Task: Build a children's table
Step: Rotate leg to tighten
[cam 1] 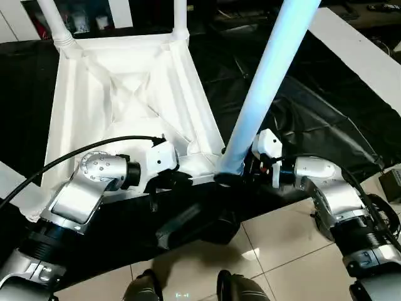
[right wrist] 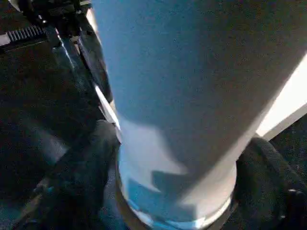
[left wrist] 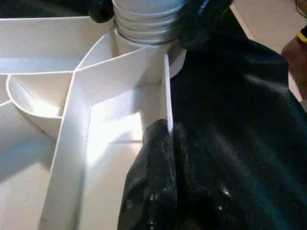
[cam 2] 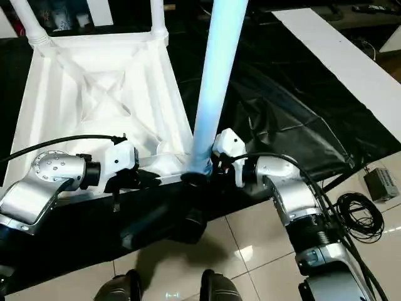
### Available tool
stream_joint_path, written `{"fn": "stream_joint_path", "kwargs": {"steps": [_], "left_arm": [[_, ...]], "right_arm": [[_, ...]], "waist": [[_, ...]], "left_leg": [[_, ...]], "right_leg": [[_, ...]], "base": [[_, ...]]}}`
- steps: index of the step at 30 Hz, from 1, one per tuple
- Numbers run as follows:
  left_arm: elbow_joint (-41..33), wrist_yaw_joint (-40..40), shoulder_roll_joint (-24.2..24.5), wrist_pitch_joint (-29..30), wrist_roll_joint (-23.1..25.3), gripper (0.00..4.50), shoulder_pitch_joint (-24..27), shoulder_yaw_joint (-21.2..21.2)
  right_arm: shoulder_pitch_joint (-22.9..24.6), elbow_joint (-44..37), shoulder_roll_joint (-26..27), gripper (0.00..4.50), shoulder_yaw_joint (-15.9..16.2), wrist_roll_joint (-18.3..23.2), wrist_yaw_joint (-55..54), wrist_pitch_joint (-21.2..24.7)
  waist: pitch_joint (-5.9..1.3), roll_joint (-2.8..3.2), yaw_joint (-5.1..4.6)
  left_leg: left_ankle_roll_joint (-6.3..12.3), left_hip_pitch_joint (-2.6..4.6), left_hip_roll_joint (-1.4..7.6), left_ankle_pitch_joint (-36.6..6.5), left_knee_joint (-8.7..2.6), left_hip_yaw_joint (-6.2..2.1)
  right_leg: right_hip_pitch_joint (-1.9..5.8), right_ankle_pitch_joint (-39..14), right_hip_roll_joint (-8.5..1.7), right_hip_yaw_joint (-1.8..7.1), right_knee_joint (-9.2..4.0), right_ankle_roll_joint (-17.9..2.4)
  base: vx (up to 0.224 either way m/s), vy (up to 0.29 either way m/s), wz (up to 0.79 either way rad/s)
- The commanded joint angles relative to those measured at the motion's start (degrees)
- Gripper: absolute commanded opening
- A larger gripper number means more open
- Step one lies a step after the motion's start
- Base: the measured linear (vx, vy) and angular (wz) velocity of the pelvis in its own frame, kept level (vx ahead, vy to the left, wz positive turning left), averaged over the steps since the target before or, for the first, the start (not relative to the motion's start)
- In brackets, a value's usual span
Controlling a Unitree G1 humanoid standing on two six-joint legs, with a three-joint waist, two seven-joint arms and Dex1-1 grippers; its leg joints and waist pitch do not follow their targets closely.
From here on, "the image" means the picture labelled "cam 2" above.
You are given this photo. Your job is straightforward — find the white plastic table leg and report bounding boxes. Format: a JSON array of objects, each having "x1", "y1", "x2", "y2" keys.
[
  {"x1": 9, "y1": 0, "x2": 53, "y2": 59},
  {"x1": 183, "y1": 0, "x2": 251, "y2": 176},
  {"x1": 150, "y1": 0, "x2": 170, "y2": 43}
]

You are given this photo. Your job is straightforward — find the white plastic table top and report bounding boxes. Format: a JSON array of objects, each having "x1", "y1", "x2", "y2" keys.
[{"x1": 1, "y1": 31, "x2": 214, "y2": 201}]

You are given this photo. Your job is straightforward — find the black work mat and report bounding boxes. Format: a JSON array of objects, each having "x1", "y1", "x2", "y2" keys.
[{"x1": 0, "y1": 12, "x2": 397, "y2": 295}]

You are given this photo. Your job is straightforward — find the dark robot left foot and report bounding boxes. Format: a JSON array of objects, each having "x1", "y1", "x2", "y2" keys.
[{"x1": 93, "y1": 269, "x2": 142, "y2": 301}]

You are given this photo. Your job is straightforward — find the dark robot foot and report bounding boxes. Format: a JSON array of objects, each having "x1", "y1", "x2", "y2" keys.
[
  {"x1": 93, "y1": 269, "x2": 142, "y2": 301},
  {"x1": 200, "y1": 268, "x2": 247, "y2": 301}
]

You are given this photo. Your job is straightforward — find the dark robot right foot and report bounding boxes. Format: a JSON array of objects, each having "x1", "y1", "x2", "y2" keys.
[{"x1": 200, "y1": 268, "x2": 247, "y2": 301}]

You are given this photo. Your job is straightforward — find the grey perforated metal box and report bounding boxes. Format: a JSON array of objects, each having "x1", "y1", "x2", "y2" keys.
[{"x1": 363, "y1": 167, "x2": 396, "y2": 202}]

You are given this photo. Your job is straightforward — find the white flat board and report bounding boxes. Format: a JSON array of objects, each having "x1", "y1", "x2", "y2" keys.
[{"x1": 271, "y1": 8, "x2": 401, "y2": 139}]

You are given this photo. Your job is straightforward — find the black cabinet with gold label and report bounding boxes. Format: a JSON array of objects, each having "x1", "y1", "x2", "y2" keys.
[{"x1": 162, "y1": 0, "x2": 401, "y2": 19}]

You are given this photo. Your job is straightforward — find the white display cabinet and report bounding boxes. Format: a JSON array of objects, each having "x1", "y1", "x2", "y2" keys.
[{"x1": 0, "y1": 0, "x2": 115, "y2": 32}]

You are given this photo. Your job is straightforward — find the white blue patterned jar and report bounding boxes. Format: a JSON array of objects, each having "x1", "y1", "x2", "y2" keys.
[{"x1": 53, "y1": 8, "x2": 71, "y2": 31}]

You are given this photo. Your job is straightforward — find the white low drawer cabinet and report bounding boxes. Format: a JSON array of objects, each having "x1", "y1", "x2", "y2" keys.
[{"x1": 378, "y1": 29, "x2": 401, "y2": 54}]

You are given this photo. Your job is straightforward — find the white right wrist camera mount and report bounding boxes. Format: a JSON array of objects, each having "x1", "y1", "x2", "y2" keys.
[{"x1": 212, "y1": 127, "x2": 247, "y2": 189}]

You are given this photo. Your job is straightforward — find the black left wrist camera cable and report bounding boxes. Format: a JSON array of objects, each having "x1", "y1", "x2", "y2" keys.
[{"x1": 0, "y1": 134, "x2": 128, "y2": 164}]

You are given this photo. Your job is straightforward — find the black metal table frame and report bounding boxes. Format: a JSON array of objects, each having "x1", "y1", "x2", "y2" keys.
[{"x1": 322, "y1": 162, "x2": 366, "y2": 193}]

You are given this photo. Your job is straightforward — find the tangled black floor cables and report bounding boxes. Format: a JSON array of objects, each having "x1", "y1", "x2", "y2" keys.
[{"x1": 336, "y1": 191, "x2": 385, "y2": 244}]

